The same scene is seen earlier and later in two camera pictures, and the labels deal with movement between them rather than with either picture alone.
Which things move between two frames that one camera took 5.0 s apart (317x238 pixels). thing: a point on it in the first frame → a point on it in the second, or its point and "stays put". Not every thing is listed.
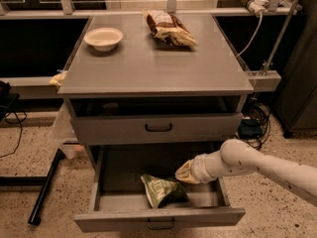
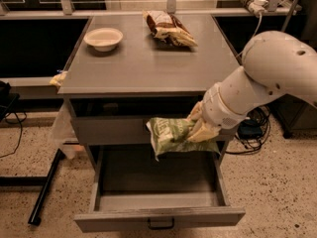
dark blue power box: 250,129 stays put
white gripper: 199,170 → 216,111
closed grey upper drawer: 91,129 stays put
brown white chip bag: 164,25 stays put
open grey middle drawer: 120,199 stays put
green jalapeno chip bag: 162,191 → 172,136
